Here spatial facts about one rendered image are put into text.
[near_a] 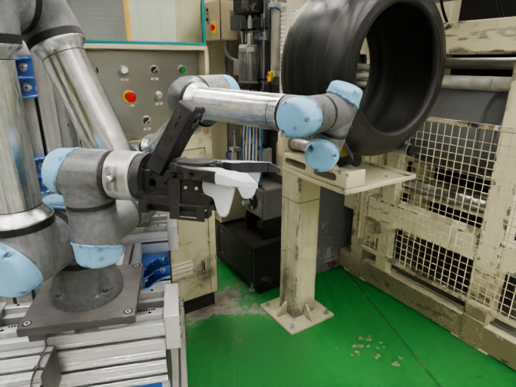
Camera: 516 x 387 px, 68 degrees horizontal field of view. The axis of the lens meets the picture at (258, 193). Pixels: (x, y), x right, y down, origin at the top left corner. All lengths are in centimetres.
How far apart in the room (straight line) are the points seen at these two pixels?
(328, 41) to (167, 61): 75
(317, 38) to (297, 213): 78
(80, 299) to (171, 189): 42
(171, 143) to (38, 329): 50
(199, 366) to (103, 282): 95
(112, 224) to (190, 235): 120
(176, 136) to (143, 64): 114
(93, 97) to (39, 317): 46
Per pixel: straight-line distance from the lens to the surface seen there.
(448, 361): 195
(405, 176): 153
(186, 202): 54
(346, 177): 129
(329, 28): 121
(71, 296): 90
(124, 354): 97
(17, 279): 74
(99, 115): 75
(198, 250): 189
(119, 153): 60
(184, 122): 53
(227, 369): 175
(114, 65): 164
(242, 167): 58
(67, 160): 64
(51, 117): 103
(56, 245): 77
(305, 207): 172
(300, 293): 191
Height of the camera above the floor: 121
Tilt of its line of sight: 19 degrees down
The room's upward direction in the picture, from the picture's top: straight up
